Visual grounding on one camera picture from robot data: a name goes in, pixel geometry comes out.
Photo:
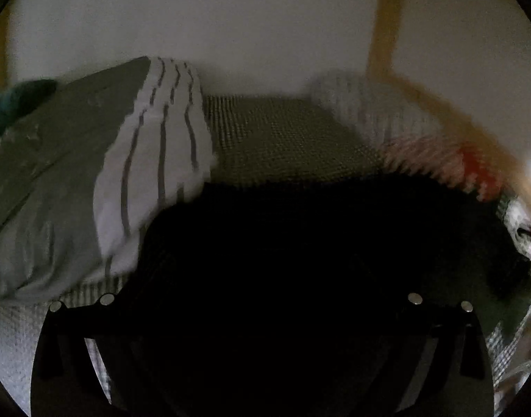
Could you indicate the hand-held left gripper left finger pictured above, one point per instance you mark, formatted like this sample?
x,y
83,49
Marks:
x,y
74,334

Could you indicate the white quilted bedcover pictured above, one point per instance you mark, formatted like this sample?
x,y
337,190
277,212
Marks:
x,y
13,347

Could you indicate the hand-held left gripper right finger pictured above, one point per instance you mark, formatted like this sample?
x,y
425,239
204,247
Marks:
x,y
439,334

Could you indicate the dark garment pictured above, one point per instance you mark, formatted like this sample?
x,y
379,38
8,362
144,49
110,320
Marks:
x,y
291,278

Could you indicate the olive woven mat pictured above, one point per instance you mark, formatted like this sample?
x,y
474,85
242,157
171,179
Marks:
x,y
282,139

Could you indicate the white knitted cloth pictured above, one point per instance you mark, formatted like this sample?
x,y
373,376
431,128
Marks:
x,y
369,104

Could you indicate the pale striped cloth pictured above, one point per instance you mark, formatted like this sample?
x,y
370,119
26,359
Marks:
x,y
515,334

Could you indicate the teal cloth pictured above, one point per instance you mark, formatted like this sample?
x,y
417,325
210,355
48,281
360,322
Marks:
x,y
17,100

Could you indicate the grey white striped garment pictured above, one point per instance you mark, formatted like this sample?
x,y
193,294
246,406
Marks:
x,y
74,173

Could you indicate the wooden frame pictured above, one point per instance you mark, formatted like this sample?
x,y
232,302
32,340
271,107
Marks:
x,y
387,30

